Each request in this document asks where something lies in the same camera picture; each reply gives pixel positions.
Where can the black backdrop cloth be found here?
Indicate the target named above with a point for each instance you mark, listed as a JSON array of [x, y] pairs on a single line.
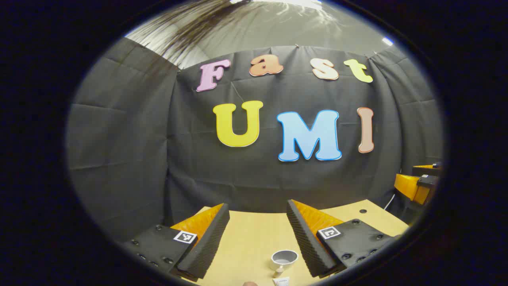
[[127, 151]]

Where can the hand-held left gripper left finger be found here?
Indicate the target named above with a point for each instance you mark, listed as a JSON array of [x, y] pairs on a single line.
[[206, 248]]

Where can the light wooden desktop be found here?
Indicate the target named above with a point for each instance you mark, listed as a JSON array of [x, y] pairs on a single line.
[[254, 238]]

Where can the white toothpaste tube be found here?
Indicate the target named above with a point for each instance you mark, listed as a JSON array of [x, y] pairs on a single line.
[[281, 281]]

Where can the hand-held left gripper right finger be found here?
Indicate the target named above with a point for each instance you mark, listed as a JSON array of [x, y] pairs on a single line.
[[307, 246]]

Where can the ceiling light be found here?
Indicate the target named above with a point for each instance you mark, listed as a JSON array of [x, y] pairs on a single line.
[[387, 41]]

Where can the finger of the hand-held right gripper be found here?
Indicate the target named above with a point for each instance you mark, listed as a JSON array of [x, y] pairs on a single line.
[[426, 171], [410, 186]]

